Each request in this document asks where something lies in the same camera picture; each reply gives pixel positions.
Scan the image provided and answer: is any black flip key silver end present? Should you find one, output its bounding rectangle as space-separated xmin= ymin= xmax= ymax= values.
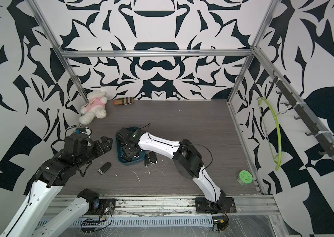
xmin=144 ymin=154 xmax=151 ymax=167

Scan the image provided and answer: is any black car key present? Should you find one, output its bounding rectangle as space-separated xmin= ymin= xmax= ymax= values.
xmin=149 ymin=152 xmax=158 ymax=164
xmin=98 ymin=162 xmax=112 ymax=175

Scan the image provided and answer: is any black wall hook rack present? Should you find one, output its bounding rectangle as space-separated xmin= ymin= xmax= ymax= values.
xmin=272 ymin=71 xmax=334 ymax=157

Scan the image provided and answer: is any green tape roll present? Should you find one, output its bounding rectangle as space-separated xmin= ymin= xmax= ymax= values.
xmin=237 ymin=170 xmax=253 ymax=185

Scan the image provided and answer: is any green plastic hanger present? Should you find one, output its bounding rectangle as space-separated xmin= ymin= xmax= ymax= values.
xmin=255 ymin=97 xmax=283 ymax=171

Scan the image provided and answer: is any white teddy bear pink shirt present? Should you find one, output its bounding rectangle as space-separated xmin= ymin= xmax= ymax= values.
xmin=79 ymin=90 xmax=108 ymax=125

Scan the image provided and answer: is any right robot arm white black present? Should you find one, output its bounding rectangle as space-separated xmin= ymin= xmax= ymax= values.
xmin=116 ymin=128 xmax=226 ymax=208

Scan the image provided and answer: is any black connector block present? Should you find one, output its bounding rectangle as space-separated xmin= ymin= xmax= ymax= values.
xmin=80 ymin=219 xmax=100 ymax=233
xmin=212 ymin=219 xmax=228 ymax=233

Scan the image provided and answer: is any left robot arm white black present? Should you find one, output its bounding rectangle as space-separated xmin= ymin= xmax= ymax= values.
xmin=1 ymin=133 xmax=113 ymax=237

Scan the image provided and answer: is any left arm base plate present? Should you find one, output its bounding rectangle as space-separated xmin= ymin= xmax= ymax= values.
xmin=93 ymin=198 xmax=117 ymax=215

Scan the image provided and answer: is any black connector block right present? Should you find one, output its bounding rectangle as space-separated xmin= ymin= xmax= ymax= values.
xmin=212 ymin=219 xmax=228 ymax=233

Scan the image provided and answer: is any teal plastic storage box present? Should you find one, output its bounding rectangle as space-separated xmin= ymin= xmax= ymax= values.
xmin=116 ymin=127 xmax=146 ymax=166

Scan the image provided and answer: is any brown checkered pouch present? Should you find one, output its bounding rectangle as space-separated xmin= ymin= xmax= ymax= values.
xmin=113 ymin=97 xmax=134 ymax=106

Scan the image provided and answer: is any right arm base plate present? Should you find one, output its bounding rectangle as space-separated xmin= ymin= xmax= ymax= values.
xmin=195 ymin=197 xmax=237 ymax=214

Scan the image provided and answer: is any black connector block left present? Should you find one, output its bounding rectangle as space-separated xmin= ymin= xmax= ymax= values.
xmin=80 ymin=219 xmax=100 ymax=233

